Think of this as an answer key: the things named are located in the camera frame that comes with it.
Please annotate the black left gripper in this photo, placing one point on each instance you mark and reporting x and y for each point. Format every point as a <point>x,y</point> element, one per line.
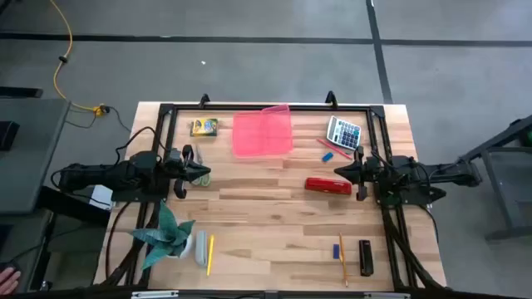
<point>179,172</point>

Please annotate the white box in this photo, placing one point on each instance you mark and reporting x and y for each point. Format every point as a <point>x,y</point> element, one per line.
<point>101,197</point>

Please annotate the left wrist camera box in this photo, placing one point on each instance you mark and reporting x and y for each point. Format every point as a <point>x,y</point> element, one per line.
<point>174,154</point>

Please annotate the white plant pot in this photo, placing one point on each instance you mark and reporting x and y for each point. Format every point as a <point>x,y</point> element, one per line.
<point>187,248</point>

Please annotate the grey metal cart frame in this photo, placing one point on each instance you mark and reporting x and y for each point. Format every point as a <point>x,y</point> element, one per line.
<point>498,187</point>

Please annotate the black stapler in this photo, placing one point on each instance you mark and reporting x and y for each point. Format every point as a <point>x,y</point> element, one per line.
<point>366,257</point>

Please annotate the transparent pink pencil case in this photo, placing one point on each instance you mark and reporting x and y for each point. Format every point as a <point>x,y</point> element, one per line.
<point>262,133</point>

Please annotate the orange pencil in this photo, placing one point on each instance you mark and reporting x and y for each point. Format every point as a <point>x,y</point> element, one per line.
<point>343,261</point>

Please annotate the small blue-green eraser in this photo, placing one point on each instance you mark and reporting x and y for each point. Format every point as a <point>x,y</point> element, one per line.
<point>327,157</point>

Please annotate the green artificial plant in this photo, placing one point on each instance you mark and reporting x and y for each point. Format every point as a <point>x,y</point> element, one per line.
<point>166,236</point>

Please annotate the red stapler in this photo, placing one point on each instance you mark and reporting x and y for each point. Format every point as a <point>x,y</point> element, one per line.
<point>328,186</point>

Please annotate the black table clamp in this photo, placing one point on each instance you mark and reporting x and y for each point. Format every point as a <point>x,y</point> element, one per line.
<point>204,100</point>
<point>331,99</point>

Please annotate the green object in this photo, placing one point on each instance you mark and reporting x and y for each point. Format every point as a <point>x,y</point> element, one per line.
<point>528,138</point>

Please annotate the dark blue eraser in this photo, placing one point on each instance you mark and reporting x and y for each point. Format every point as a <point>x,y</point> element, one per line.
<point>336,251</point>

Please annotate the yellow pencil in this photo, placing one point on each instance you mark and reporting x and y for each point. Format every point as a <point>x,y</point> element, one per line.
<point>210,254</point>

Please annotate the silver metal bracket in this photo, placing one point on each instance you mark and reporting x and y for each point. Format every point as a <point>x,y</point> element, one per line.
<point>386,295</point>
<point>154,295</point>

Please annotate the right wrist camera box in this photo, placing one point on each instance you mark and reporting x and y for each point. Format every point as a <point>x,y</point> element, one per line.
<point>372,163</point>

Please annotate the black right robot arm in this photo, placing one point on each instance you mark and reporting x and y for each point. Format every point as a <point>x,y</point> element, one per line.
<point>440,174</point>

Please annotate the black aluminium table frame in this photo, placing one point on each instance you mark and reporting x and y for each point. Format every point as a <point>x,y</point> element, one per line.
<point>224,107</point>

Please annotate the person's hand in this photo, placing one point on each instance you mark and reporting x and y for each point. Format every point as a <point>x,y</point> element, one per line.
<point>8,282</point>

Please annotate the silver desk calculator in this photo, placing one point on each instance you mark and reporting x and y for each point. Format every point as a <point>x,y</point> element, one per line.
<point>343,133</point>

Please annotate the black device on side table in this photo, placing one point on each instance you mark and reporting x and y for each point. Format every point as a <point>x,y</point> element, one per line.
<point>8,135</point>

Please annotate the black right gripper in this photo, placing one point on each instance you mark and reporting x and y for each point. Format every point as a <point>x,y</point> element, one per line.
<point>361,174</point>

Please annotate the yellow green crayon box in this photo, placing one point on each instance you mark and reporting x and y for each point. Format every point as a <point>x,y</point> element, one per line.
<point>203,127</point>

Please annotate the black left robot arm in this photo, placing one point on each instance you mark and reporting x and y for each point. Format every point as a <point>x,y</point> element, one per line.
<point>104,174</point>

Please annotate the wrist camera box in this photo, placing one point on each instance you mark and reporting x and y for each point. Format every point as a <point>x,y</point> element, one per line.
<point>372,163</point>
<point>174,154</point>

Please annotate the black flat bar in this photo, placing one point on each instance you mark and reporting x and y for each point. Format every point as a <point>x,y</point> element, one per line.
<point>21,92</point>

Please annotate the grey side table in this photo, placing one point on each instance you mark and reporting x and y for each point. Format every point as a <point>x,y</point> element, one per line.
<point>33,158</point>

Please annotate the light grey stapler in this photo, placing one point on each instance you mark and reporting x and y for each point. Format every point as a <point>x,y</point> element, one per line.
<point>201,248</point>

